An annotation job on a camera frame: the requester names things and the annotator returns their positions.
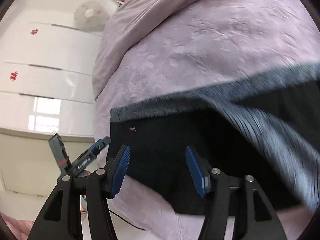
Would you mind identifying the lilac embossed bed blanket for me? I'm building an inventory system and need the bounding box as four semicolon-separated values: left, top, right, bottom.
92;0;319;239

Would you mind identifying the black pants grey patterned trim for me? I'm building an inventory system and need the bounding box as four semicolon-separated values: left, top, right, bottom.
107;63;319;215

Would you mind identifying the black cable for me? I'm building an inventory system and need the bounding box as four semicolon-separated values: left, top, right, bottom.
107;208;147;231

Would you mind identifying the covered round fan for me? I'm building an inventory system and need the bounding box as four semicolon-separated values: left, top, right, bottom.
74;1;110;32

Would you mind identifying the white glossy wardrobe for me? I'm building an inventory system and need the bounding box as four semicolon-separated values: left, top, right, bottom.
1;0;101;138

